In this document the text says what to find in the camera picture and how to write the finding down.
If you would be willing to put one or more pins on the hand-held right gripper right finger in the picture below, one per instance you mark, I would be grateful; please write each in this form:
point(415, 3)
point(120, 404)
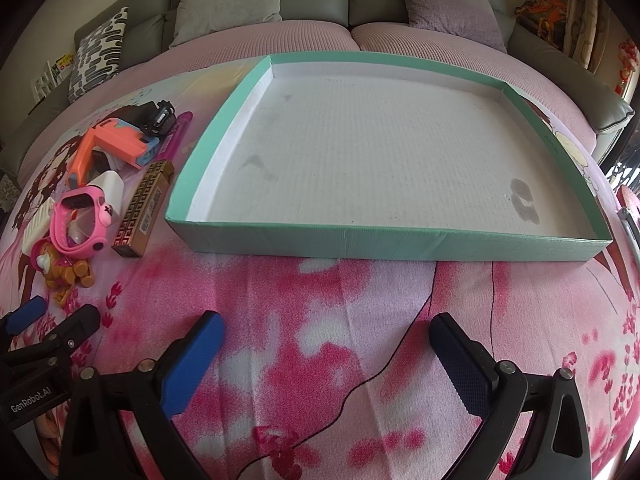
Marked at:
point(460, 365)

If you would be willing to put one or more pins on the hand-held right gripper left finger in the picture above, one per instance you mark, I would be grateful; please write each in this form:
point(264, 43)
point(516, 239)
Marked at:
point(192, 360)

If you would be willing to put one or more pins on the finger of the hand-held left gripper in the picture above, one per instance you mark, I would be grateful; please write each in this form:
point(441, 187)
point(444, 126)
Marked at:
point(75, 327)
point(25, 314)

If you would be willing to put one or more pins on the white tape roll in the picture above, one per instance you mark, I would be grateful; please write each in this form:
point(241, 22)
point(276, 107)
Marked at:
point(37, 222)

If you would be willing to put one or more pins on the brown patterned box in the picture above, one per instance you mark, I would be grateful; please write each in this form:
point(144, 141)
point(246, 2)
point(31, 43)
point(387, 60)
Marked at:
point(142, 210)

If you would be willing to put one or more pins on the white smartwatch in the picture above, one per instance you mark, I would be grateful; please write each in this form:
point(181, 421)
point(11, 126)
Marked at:
point(109, 187)

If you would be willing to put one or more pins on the orange blue snack packet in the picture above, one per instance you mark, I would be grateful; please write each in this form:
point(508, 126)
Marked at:
point(115, 145)

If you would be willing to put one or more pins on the black toy camera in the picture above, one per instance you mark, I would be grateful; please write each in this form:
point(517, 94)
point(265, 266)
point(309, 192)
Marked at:
point(160, 119)

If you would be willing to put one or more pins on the magenta pen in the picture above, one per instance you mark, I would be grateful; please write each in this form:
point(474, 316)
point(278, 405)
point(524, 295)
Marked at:
point(181, 127)

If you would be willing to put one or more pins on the white teal-rimmed tray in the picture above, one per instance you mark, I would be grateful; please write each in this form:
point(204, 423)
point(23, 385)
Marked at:
point(375, 150)

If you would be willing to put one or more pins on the printed cartoon blanket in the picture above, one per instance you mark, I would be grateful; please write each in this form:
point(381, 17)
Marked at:
point(325, 335)

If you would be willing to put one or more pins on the black metal railing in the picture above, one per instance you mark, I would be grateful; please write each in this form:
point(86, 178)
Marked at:
point(622, 175)

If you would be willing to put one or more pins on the yellow cover book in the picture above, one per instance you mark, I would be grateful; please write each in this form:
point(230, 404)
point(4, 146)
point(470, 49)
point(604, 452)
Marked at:
point(65, 64)

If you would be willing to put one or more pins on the black white patterned pillow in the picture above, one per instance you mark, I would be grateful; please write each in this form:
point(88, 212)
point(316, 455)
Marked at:
point(95, 55)

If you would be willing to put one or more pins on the pink sofa cover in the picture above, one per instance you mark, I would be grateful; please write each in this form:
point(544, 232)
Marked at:
point(225, 45)

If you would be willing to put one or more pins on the red hanging decoration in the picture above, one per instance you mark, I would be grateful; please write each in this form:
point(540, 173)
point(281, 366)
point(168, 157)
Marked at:
point(627, 60)

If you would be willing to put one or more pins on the lavender pillow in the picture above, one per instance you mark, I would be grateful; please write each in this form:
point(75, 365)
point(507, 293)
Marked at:
point(450, 5)

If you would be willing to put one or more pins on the grey pillow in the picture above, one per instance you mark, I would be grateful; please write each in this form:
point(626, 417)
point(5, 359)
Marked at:
point(225, 0)

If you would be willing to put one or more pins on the beige patterned curtain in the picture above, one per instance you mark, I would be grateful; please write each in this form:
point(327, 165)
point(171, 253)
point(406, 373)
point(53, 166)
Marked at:
point(585, 20)

